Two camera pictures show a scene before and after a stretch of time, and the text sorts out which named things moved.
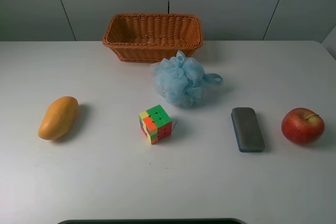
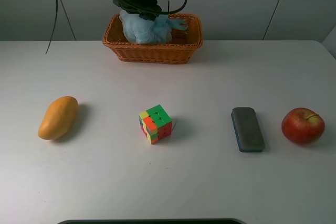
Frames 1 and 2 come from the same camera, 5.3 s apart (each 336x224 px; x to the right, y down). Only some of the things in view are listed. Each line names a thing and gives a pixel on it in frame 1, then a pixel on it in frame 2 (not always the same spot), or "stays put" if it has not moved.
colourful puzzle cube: x=155 y=123 stays put
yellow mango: x=59 y=119 stays put
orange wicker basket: x=152 y=38 stays put
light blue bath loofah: x=180 y=80 to x=143 y=30
